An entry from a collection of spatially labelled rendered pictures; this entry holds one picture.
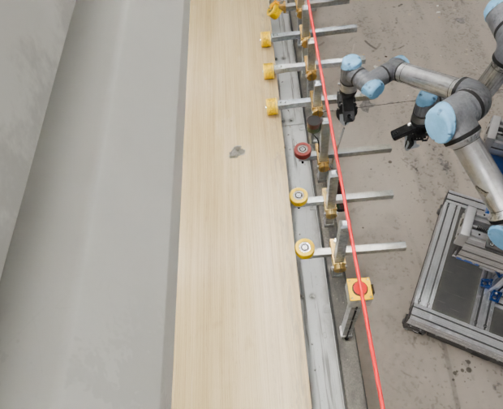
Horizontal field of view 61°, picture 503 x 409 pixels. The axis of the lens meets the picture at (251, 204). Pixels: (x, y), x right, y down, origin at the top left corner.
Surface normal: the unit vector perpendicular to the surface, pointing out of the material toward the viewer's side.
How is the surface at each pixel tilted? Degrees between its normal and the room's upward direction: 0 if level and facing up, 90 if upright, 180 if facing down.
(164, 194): 61
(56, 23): 90
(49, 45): 90
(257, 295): 0
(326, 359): 0
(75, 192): 0
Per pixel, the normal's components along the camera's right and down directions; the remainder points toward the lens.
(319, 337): -0.11, -0.51
